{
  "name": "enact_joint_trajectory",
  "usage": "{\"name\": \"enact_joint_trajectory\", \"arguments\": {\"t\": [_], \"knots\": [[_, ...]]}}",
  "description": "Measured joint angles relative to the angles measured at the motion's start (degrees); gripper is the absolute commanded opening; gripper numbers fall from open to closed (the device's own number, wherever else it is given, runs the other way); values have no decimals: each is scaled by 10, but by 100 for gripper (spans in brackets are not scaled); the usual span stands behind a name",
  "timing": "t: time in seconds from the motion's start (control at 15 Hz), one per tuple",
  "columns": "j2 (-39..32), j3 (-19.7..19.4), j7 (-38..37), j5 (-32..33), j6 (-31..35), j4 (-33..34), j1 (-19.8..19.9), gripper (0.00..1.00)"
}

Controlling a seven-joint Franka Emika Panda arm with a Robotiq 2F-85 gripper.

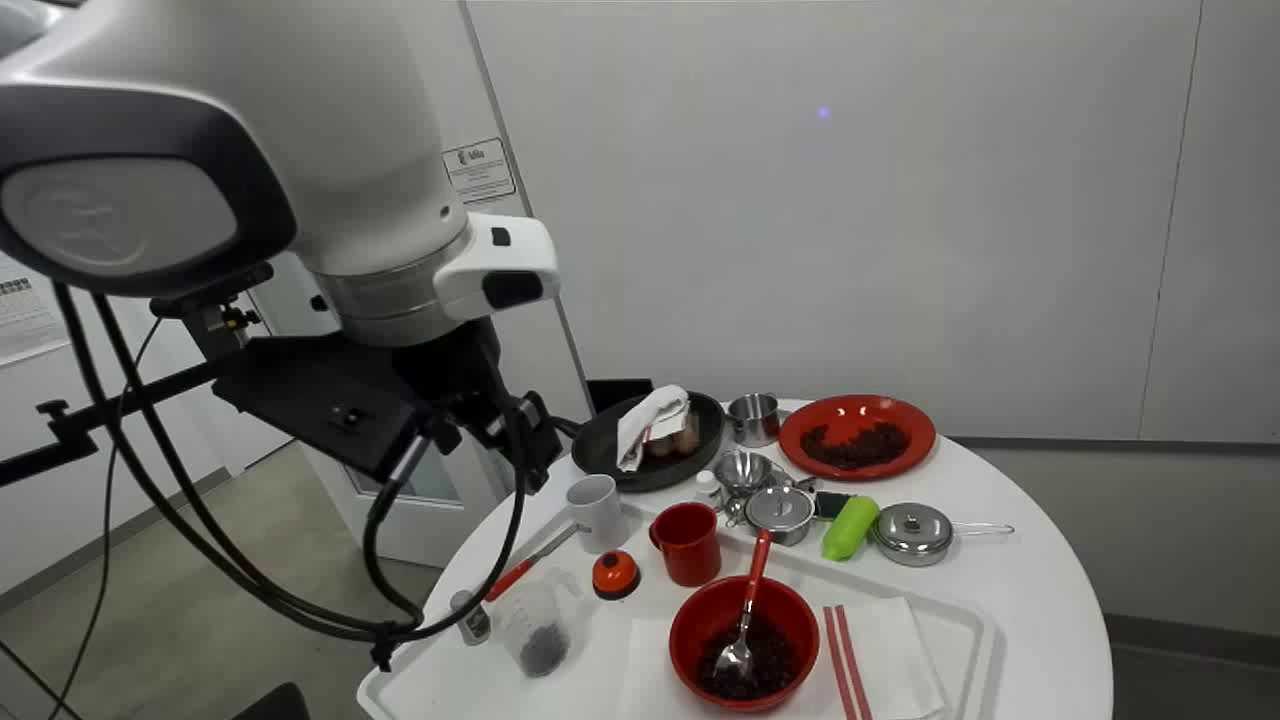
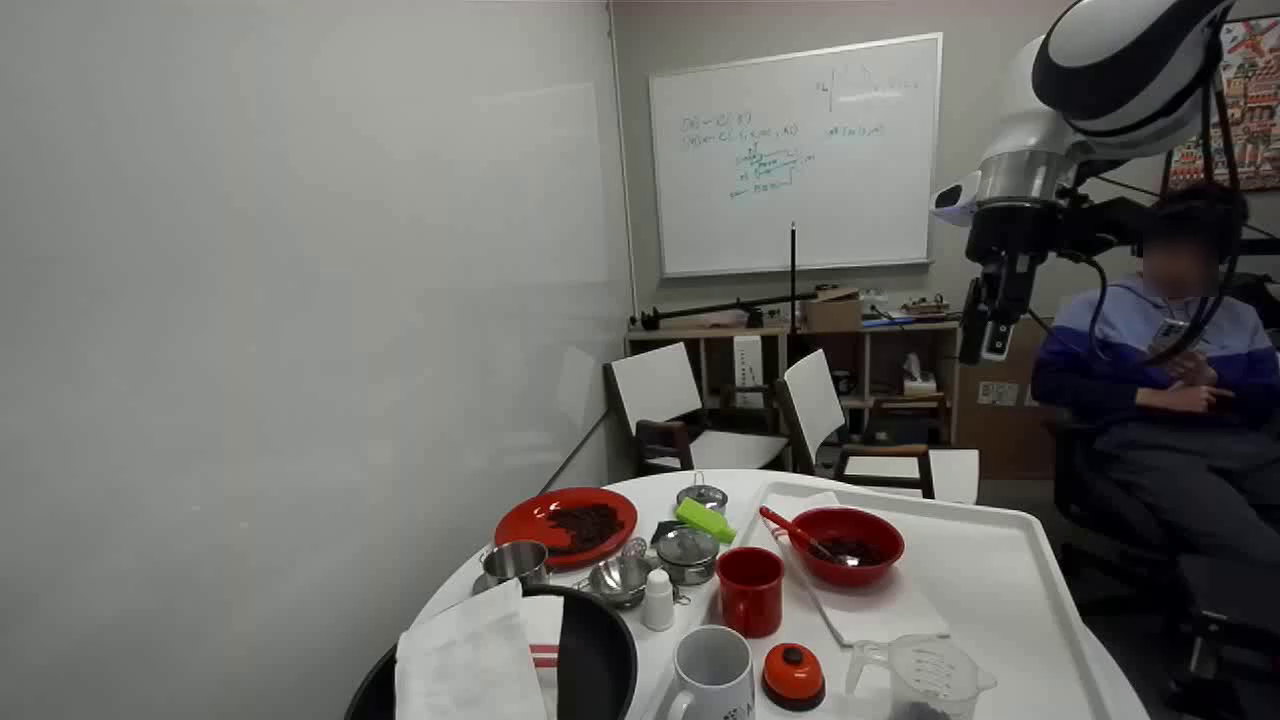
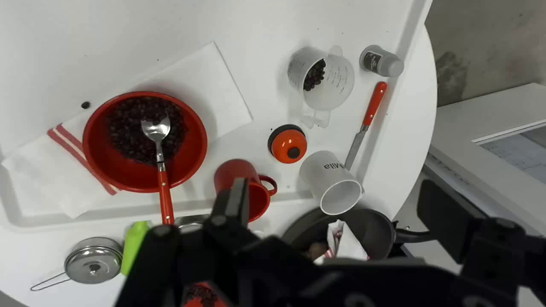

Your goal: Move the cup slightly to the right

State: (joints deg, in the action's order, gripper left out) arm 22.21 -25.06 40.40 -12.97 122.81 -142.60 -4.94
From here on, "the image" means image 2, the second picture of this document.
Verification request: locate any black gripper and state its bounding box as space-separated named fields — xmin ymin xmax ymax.
xmin=955 ymin=197 xmax=1073 ymax=368

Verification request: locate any clear measuring cup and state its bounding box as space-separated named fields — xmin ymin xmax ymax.
xmin=844 ymin=631 xmax=999 ymax=720

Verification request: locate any red cup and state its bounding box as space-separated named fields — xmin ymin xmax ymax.
xmin=713 ymin=546 xmax=787 ymax=642

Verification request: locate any small steel cup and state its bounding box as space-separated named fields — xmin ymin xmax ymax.
xmin=474 ymin=542 xmax=552 ymax=599

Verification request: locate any large brown cardboard box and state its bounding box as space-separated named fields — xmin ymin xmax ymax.
xmin=948 ymin=323 xmax=1058 ymax=488

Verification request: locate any wooden low shelf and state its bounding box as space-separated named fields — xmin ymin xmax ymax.
xmin=623 ymin=317 xmax=966 ymax=456

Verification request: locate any small cardboard box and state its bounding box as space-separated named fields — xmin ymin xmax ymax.
xmin=799 ymin=285 xmax=869 ymax=334

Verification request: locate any seated person blue sweater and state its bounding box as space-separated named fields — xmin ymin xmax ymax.
xmin=1031 ymin=178 xmax=1280 ymax=576

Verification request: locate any black tripod boom stand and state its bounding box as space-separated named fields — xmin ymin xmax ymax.
xmin=630 ymin=219 xmax=807 ymax=338

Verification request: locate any red bowl with beans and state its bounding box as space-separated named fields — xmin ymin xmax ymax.
xmin=787 ymin=503 xmax=910 ymax=591

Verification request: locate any black office chair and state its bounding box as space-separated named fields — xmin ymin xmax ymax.
xmin=1042 ymin=395 xmax=1280 ymax=717

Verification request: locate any large white tray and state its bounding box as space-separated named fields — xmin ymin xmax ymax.
xmin=635 ymin=468 xmax=1121 ymax=720

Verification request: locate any white paper napkin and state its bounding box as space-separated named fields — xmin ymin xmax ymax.
xmin=754 ymin=488 xmax=955 ymax=652

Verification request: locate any green plastic object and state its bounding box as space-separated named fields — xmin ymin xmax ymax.
xmin=672 ymin=495 xmax=741 ymax=547

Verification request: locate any small white shaker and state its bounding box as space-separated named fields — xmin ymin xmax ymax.
xmin=639 ymin=565 xmax=680 ymax=635

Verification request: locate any white printed mug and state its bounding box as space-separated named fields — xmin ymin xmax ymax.
xmin=658 ymin=622 xmax=760 ymax=720

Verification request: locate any small steel bowl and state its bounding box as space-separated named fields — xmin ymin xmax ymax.
xmin=586 ymin=547 xmax=652 ymax=616

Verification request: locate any red plate with beans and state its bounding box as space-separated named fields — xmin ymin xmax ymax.
xmin=490 ymin=485 xmax=643 ymax=576

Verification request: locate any black frying pan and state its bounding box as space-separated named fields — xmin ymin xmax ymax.
xmin=339 ymin=580 xmax=643 ymax=720

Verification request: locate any white red striped cloth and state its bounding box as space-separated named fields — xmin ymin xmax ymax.
xmin=391 ymin=576 xmax=567 ymax=720

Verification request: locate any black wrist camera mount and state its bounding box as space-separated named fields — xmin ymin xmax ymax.
xmin=1052 ymin=197 xmax=1138 ymax=264

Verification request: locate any white wall whiteboard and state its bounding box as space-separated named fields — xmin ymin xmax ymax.
xmin=648 ymin=27 xmax=948 ymax=281

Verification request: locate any red handled metal spoon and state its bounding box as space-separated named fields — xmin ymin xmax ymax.
xmin=754 ymin=503 xmax=862 ymax=572

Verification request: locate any colourful wall poster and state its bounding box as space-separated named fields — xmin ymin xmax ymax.
xmin=1212 ymin=13 xmax=1280 ymax=192

